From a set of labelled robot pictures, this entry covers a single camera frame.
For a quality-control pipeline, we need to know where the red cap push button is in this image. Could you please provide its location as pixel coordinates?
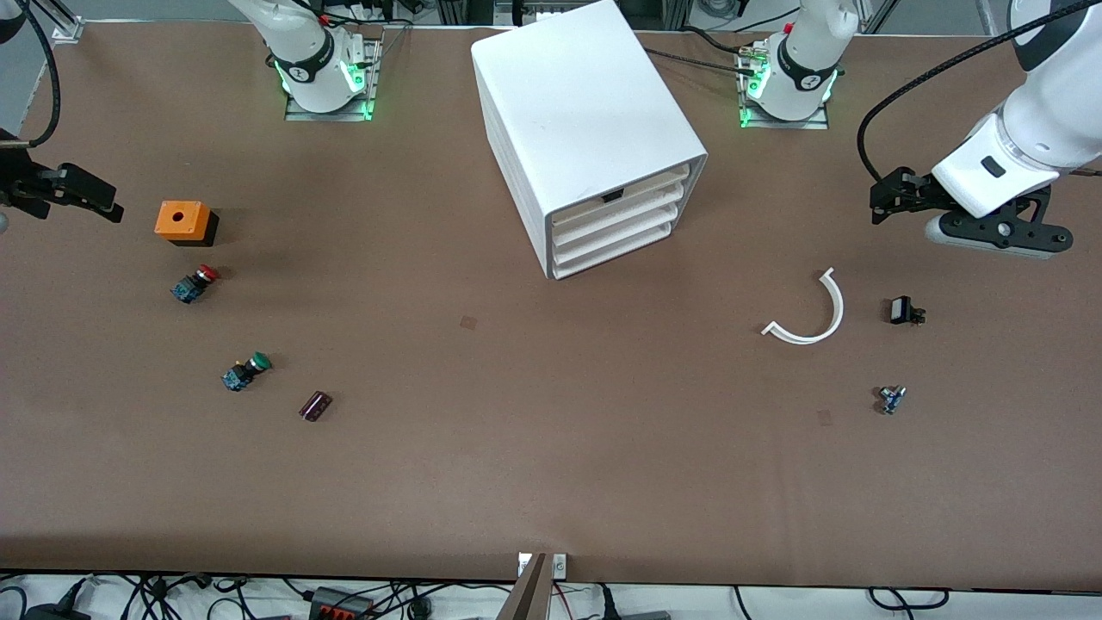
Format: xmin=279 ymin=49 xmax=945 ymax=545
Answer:
xmin=170 ymin=264 xmax=220 ymax=304

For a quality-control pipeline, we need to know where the green cap push button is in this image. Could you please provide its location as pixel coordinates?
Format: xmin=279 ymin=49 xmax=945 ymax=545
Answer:
xmin=222 ymin=351 xmax=273 ymax=393

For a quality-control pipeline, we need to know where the metal camera pole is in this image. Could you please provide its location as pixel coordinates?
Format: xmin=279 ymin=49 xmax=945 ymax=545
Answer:
xmin=498 ymin=554 xmax=553 ymax=620

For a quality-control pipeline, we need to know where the white drawer cabinet shell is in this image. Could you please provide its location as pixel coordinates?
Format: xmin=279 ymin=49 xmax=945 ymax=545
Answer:
xmin=471 ymin=0 xmax=709 ymax=281

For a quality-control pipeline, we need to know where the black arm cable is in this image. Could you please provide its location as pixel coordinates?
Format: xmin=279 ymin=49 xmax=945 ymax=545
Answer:
xmin=857 ymin=0 xmax=1102 ymax=186
xmin=15 ymin=0 xmax=63 ymax=149

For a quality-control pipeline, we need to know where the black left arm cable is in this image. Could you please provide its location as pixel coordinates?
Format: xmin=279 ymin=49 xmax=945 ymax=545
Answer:
xmin=857 ymin=0 xmax=1102 ymax=186

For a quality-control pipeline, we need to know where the orange button enclosure box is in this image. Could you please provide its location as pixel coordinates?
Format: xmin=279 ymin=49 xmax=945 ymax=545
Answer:
xmin=155 ymin=201 xmax=219 ymax=248

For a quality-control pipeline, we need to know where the black looped cable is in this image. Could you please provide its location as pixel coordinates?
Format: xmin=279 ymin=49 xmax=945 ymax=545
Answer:
xmin=868 ymin=586 xmax=950 ymax=613

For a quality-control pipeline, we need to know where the aluminium frame profile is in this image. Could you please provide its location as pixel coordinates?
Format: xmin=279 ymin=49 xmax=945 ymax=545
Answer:
xmin=52 ymin=0 xmax=85 ymax=43

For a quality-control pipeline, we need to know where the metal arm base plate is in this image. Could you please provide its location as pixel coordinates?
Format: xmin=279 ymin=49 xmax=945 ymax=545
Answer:
xmin=286 ymin=39 xmax=381 ymax=122
xmin=739 ymin=43 xmax=830 ymax=131

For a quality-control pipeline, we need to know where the black braided base cable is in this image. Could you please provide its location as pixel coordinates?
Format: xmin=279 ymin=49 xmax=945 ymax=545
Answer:
xmin=644 ymin=47 xmax=760 ymax=75

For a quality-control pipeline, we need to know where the black orange power strip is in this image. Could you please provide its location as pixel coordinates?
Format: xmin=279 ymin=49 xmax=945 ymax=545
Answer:
xmin=310 ymin=587 xmax=376 ymax=620

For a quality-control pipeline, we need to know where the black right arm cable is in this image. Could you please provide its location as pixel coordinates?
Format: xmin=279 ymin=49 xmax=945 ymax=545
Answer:
xmin=15 ymin=0 xmax=63 ymax=149

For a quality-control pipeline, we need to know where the white curved plastic strip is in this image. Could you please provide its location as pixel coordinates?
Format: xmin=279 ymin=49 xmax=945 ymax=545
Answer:
xmin=761 ymin=267 xmax=845 ymax=345

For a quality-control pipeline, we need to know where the white plastic drawer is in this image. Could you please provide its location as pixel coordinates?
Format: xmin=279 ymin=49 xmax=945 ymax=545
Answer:
xmin=551 ymin=165 xmax=690 ymax=232
xmin=551 ymin=183 xmax=687 ymax=251
xmin=554 ymin=220 xmax=675 ymax=280
xmin=553 ymin=202 xmax=681 ymax=266

